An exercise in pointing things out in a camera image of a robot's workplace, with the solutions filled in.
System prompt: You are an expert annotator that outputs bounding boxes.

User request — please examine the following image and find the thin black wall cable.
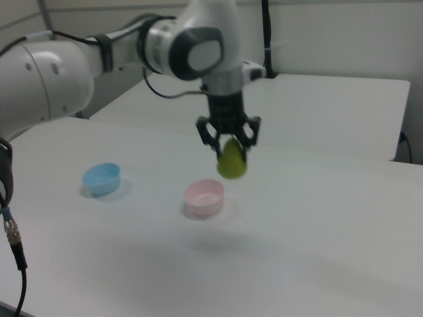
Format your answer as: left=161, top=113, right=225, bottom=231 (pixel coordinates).
left=398, top=131, right=414, bottom=164

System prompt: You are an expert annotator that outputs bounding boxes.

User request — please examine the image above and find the blue plastic bowl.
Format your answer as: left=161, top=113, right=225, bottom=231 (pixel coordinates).
left=81, top=162, right=122, bottom=196

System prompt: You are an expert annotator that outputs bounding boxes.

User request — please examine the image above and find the grey partition frame post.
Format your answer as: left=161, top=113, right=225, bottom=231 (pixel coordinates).
left=36, top=0, right=54, bottom=32

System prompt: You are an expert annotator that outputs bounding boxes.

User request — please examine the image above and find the pink plastic bowl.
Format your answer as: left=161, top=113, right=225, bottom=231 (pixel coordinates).
left=183, top=179, right=226, bottom=218

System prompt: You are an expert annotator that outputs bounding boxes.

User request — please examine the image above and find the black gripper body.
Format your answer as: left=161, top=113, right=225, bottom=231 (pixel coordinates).
left=206, top=91, right=252, bottom=136

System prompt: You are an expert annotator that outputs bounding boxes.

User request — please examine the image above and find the black camera stand pole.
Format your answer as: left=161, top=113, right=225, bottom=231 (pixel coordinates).
left=260, top=0, right=279, bottom=79

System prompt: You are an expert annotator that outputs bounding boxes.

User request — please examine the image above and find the black cable with metal connector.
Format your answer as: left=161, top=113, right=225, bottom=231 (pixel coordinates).
left=0, top=136, right=30, bottom=317

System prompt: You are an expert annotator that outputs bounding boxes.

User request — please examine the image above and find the green pear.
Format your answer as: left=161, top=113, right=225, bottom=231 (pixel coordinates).
left=216, top=137, right=248, bottom=181

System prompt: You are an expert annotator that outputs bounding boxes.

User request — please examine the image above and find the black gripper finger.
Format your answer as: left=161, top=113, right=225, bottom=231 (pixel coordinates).
left=235, top=116, right=262, bottom=163
left=195, top=115, right=226, bottom=162

